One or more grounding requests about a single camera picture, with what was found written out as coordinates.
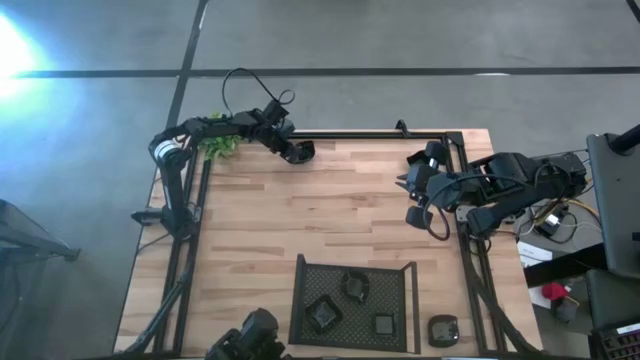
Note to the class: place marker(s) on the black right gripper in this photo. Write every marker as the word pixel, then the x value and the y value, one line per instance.
pixel 425 182

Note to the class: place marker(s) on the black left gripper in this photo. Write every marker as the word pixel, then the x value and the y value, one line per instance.
pixel 275 134

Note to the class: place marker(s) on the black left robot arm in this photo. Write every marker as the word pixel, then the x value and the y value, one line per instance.
pixel 175 190

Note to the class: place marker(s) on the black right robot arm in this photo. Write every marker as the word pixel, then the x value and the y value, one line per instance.
pixel 505 175

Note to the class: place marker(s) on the small black clamp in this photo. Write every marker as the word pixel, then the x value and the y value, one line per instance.
pixel 401 127

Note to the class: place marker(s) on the green artificial plant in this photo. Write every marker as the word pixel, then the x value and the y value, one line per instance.
pixel 220 146

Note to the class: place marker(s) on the black perforated metal tray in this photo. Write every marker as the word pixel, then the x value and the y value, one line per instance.
pixel 325 280

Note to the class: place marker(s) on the white paper sheet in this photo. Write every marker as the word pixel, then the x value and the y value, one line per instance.
pixel 540 301
pixel 534 254

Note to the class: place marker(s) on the black flat bar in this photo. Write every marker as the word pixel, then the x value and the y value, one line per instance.
pixel 565 265

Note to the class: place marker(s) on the small red object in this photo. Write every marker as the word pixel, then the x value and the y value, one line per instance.
pixel 554 291

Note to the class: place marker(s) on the small grey object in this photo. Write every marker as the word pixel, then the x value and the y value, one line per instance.
pixel 566 311

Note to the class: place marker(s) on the grey metal cabinet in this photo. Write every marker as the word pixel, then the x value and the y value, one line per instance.
pixel 617 210

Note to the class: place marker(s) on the black round pole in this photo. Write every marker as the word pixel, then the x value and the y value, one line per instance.
pixel 627 141

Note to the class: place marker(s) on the dark grey seat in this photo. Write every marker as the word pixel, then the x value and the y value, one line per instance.
pixel 612 300

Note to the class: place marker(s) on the dark grey cart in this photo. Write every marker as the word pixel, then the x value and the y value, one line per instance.
pixel 25 235

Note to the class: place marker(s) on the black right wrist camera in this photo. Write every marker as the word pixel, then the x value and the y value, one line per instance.
pixel 442 190

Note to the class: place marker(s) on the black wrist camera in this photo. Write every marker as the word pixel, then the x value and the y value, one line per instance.
pixel 442 190
pixel 276 111

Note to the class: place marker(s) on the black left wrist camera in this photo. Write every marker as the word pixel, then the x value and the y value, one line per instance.
pixel 276 111

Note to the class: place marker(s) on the black rig frame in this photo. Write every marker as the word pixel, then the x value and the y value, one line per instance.
pixel 350 135

